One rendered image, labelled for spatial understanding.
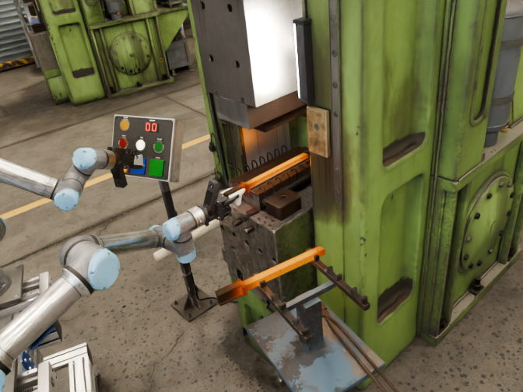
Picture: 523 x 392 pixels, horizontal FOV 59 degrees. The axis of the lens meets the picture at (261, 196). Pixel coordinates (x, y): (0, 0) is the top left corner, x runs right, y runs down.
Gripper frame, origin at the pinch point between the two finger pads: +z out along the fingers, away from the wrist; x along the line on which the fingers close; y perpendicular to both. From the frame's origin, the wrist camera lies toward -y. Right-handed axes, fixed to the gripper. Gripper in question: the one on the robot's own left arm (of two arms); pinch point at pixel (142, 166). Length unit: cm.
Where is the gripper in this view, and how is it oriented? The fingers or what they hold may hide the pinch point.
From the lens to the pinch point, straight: 204.2
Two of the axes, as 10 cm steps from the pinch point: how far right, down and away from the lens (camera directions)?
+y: 1.3, -9.9, -0.8
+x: -9.1, -1.5, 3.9
